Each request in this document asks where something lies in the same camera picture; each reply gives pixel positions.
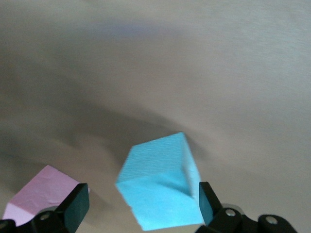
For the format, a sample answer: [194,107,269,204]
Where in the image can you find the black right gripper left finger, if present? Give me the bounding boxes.
[0,183,90,233]

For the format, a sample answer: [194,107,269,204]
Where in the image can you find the light blue foam block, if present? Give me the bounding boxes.
[114,132,206,231]

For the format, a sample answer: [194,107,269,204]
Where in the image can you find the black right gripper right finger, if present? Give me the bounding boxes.
[195,182,299,233]

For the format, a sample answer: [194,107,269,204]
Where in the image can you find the pink foam block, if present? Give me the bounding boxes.
[1,165,91,226]

